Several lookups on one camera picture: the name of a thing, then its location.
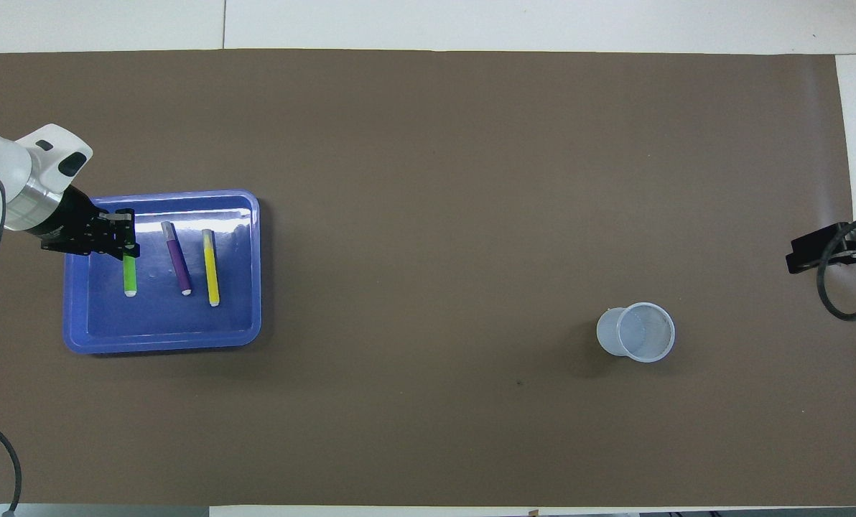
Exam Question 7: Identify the clear plastic cup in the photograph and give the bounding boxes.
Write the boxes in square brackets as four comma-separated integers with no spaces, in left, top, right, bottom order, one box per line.
[596,302,676,363]

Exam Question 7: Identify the brown table mat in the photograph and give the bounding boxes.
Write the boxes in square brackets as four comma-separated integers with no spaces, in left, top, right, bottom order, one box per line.
[0,49,856,507]

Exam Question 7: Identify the blue plastic tray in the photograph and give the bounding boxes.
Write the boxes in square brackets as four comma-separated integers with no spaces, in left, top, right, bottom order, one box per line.
[63,190,262,355]

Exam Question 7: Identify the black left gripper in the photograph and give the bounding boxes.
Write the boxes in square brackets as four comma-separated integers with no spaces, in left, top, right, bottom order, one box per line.
[40,185,140,259]

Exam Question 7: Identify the purple marker pen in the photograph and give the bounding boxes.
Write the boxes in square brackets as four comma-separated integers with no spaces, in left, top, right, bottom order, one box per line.
[161,221,192,297]

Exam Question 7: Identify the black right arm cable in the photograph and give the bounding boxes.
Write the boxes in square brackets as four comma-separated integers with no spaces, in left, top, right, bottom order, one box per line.
[816,214,856,322]

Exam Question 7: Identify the yellow marker pen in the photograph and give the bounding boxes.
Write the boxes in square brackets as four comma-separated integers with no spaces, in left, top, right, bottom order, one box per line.
[202,229,220,307]

